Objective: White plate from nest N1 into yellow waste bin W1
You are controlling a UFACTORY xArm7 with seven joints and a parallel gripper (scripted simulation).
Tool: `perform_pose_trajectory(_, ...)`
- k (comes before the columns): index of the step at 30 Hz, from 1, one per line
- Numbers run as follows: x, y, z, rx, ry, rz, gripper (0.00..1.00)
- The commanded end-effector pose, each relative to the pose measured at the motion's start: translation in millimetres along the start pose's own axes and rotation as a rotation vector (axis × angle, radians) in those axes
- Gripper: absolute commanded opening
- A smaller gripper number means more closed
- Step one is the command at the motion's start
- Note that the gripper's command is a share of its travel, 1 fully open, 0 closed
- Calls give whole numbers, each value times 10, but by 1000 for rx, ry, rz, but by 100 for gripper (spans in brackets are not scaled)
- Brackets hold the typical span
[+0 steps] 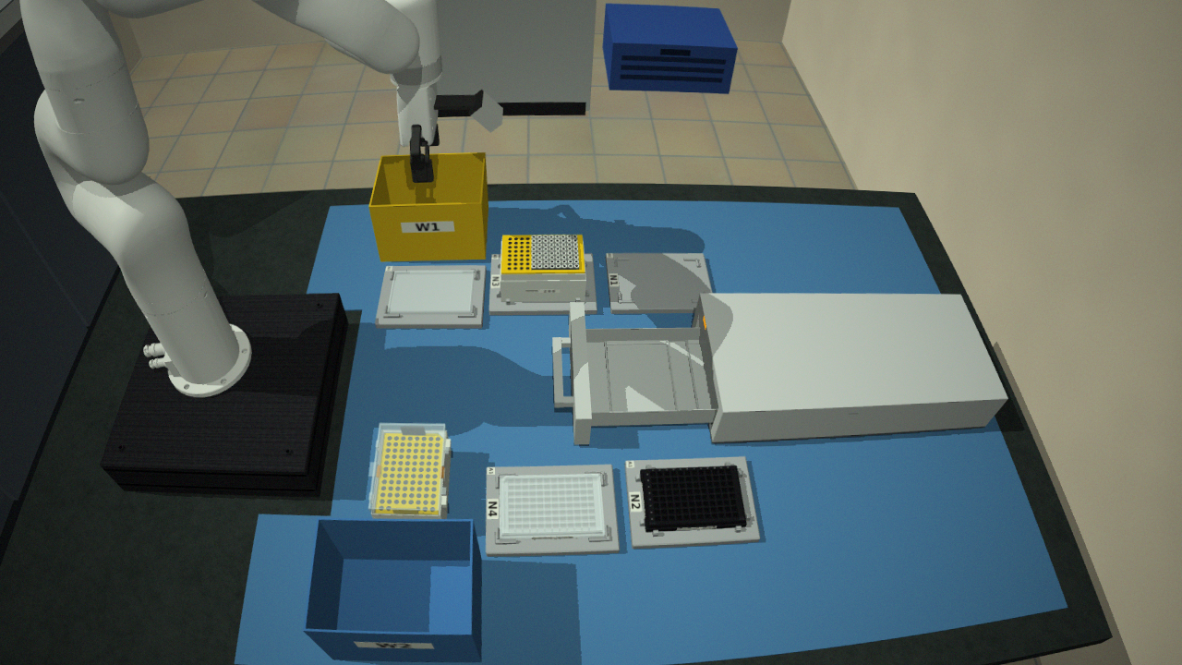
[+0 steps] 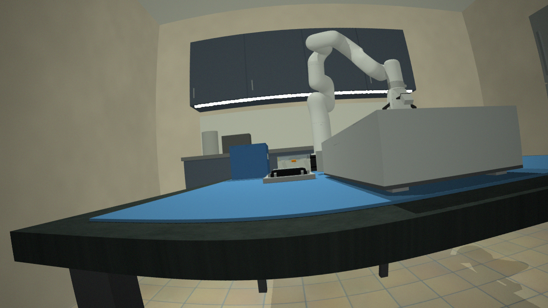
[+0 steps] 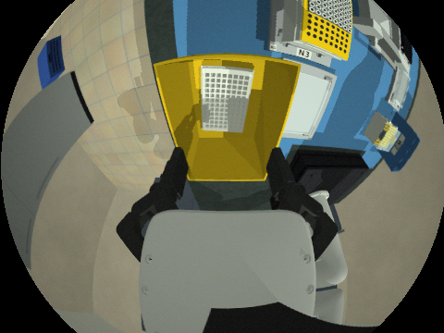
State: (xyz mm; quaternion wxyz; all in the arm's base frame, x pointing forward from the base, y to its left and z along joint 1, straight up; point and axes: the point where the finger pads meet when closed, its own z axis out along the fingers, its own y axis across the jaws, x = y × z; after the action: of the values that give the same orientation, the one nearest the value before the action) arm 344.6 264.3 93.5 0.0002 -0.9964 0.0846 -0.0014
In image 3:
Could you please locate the blue open-top bin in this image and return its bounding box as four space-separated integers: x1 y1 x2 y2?
377 112 421 172

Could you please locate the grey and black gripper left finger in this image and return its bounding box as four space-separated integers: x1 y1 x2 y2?
117 147 189 262

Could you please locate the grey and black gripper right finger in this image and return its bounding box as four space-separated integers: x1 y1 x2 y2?
266 147 338 261

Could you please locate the yellow open-top bin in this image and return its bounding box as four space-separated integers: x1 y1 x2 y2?
154 54 301 180

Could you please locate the blue bench mat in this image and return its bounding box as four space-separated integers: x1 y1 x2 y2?
173 0 419 168

